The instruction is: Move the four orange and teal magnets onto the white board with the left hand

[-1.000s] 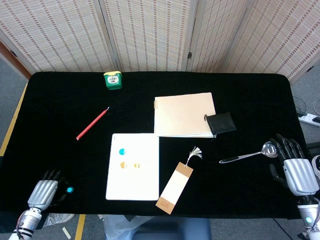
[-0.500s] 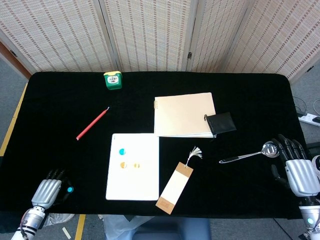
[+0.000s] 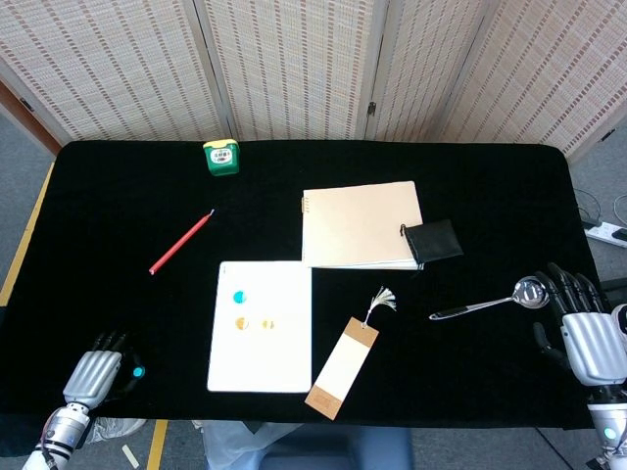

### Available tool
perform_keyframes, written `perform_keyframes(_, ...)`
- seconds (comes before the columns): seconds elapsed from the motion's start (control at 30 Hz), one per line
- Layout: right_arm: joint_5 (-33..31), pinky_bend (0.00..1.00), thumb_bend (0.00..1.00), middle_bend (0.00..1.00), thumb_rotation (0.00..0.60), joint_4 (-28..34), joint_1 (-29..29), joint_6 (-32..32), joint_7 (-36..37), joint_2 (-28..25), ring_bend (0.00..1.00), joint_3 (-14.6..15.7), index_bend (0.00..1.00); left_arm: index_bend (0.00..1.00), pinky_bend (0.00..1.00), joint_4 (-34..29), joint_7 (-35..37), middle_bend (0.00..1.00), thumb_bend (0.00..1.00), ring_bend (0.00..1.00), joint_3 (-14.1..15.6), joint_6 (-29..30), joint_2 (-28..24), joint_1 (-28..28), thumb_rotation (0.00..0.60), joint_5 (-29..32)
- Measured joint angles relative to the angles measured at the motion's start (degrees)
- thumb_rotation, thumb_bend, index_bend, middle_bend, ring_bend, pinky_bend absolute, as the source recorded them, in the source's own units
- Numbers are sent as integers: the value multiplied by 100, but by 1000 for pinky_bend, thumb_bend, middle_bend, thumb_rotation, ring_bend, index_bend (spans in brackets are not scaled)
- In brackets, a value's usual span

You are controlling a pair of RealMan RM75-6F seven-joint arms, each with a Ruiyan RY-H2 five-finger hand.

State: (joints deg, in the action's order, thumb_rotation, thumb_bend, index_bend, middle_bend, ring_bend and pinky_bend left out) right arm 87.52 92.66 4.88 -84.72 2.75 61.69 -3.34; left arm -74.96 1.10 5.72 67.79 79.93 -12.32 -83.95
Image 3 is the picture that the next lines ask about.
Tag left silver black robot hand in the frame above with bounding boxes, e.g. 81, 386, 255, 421
62, 330, 147, 406

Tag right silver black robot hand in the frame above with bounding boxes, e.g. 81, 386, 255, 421
533, 261, 627, 384

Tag metal ladle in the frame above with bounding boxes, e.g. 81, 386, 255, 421
428, 275, 553, 322

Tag white power strip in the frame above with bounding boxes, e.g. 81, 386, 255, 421
585, 220, 627, 248

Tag light grey fabric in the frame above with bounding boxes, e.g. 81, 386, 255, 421
203, 420, 305, 470

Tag black tablecloth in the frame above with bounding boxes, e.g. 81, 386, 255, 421
0, 140, 613, 431

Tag red pencil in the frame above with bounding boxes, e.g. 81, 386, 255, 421
148, 209, 217, 276

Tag white magnetic board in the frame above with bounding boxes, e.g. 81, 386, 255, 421
207, 260, 314, 394

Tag black zip pouch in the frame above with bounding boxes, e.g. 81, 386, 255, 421
400, 218, 464, 263

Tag brown white tasselled bookmark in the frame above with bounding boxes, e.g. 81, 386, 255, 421
304, 286, 398, 422

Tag green yellow box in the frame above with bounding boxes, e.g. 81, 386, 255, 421
202, 138, 241, 177

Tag beige spiral notebook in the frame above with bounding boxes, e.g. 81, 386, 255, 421
299, 180, 425, 271

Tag woven folding screen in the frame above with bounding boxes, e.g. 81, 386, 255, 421
0, 0, 627, 165

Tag thin floor cable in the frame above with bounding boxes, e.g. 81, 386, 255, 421
575, 188, 604, 229

